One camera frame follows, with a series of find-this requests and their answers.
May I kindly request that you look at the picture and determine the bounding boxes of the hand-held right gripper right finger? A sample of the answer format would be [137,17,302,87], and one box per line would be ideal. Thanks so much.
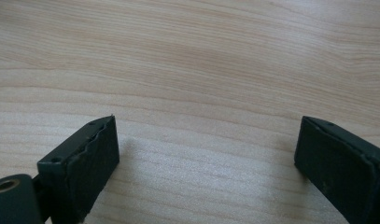
[293,115,380,224]

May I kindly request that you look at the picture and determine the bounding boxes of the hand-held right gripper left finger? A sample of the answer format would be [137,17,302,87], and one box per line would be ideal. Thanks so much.
[36,114,120,224]

